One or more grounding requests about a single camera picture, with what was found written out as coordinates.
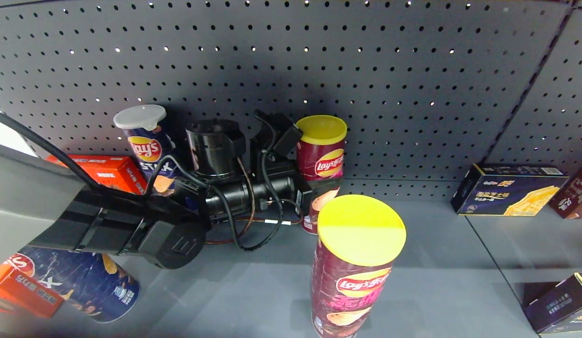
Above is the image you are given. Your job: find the blue chip can white lid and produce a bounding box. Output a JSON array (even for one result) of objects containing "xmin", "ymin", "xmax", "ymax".
[{"xmin": 113, "ymin": 104, "xmax": 184, "ymax": 194}]

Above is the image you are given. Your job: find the large maroon chip can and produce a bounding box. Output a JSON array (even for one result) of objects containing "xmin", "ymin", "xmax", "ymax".
[{"xmin": 311, "ymin": 194, "xmax": 407, "ymax": 338}]

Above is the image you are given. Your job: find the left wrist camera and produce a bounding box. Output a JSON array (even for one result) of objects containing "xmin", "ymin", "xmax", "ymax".
[{"xmin": 253, "ymin": 110, "xmax": 305, "ymax": 178}]

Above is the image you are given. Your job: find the dark blue snack box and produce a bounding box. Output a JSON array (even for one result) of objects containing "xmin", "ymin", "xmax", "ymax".
[{"xmin": 450, "ymin": 163, "xmax": 570, "ymax": 217}]

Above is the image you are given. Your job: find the orange snack box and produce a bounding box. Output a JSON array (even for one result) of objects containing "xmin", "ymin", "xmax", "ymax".
[
  {"xmin": 0, "ymin": 262, "xmax": 65, "ymax": 319},
  {"xmin": 46, "ymin": 154, "xmax": 149, "ymax": 196}
]

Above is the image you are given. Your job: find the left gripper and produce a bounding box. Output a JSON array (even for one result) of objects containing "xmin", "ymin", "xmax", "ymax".
[{"xmin": 206, "ymin": 177, "xmax": 344, "ymax": 224}]

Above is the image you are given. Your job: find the dark purple snack box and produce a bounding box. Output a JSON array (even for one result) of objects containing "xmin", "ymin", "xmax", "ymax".
[{"xmin": 522, "ymin": 272, "xmax": 582, "ymax": 335}]

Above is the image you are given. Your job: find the grey shop shelf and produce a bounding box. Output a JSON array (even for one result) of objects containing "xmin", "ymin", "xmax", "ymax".
[{"xmin": 0, "ymin": 0, "xmax": 582, "ymax": 338}]

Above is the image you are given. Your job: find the black cable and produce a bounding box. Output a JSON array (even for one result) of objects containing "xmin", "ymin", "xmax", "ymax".
[
  {"xmin": 0, "ymin": 108, "xmax": 106, "ymax": 192},
  {"xmin": 145, "ymin": 153, "xmax": 286, "ymax": 252}
]

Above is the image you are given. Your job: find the large blue chip can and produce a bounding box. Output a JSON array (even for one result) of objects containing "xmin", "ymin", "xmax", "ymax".
[{"xmin": 16, "ymin": 246, "xmax": 141, "ymax": 323}]

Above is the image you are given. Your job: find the small maroon chip can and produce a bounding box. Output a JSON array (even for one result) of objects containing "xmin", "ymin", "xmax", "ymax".
[{"xmin": 295, "ymin": 115, "xmax": 348, "ymax": 235}]

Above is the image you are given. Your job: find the maroon snack box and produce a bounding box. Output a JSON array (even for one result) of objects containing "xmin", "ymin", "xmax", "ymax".
[{"xmin": 548, "ymin": 160, "xmax": 582, "ymax": 221}]

